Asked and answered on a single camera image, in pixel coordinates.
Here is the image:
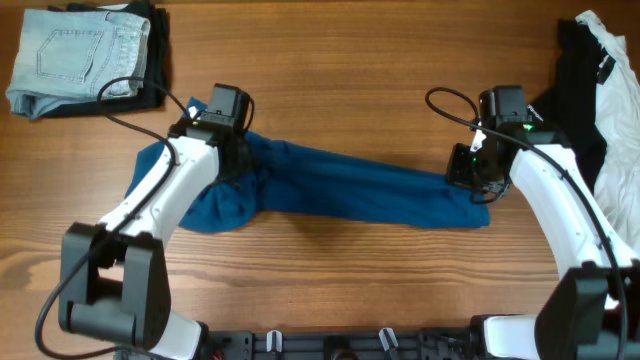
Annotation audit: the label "blue t-shirt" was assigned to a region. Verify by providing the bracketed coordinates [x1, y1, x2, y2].
[124, 99, 490, 233]

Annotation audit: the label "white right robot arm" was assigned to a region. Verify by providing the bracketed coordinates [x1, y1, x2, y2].
[447, 86, 639, 359]

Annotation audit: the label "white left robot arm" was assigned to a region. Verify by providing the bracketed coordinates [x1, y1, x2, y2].
[48, 84, 254, 359]

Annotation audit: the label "black t-shirt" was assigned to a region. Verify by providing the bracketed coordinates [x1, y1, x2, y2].
[529, 20, 615, 190]

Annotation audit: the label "folded black garment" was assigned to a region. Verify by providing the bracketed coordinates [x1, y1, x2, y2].
[43, 1, 169, 118]

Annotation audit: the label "white garment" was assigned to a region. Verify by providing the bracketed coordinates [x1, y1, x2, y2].
[576, 10, 639, 250]

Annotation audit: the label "folded light blue jeans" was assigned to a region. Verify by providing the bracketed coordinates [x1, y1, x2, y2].
[6, 9, 151, 120]

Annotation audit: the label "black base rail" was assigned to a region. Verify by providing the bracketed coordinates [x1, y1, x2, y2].
[113, 324, 559, 360]

